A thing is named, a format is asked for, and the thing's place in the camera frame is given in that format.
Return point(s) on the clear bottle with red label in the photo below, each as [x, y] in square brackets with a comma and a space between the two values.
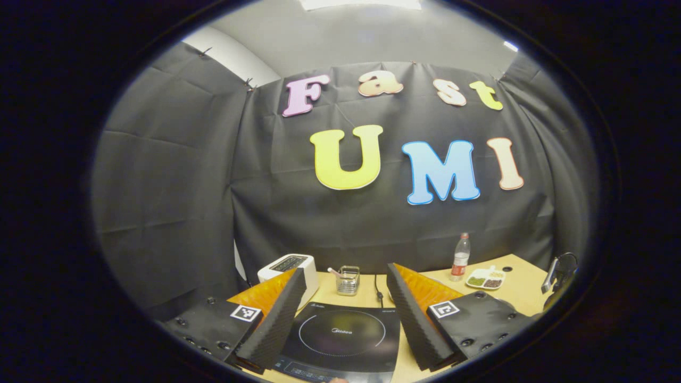
[461, 258]

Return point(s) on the small ceiling light panel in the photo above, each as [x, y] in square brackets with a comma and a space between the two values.
[511, 46]

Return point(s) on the black backdrop cloth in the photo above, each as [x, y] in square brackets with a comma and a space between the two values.
[213, 186]

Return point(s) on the striped drinking straw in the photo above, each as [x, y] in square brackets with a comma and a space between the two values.
[333, 272]

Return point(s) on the white divided dish with beans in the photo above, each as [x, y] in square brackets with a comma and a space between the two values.
[485, 279]

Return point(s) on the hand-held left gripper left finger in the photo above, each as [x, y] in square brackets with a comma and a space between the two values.
[276, 324]

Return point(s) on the black induction cooktop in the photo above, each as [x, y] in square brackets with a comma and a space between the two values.
[343, 335]

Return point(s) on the white toaster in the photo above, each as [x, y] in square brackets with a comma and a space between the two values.
[287, 265]

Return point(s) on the large ceiling light panel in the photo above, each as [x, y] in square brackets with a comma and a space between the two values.
[362, 3]

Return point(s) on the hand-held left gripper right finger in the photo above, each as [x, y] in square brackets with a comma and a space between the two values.
[417, 324]

